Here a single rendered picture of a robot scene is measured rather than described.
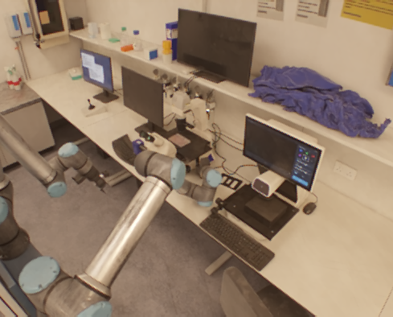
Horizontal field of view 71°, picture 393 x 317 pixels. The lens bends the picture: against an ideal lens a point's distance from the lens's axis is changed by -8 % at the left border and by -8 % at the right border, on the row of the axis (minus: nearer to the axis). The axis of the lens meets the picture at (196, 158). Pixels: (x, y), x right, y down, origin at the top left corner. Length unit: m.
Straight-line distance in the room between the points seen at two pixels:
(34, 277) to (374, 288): 1.52
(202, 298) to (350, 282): 1.10
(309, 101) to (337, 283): 0.97
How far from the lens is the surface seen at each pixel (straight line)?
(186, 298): 2.34
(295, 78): 1.90
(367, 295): 1.71
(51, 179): 1.44
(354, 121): 1.73
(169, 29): 2.54
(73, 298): 1.08
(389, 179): 1.98
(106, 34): 3.44
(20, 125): 3.69
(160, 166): 1.18
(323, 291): 1.63
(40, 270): 1.18
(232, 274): 1.32
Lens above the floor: 2.08
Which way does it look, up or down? 37 degrees down
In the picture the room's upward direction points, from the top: straight up
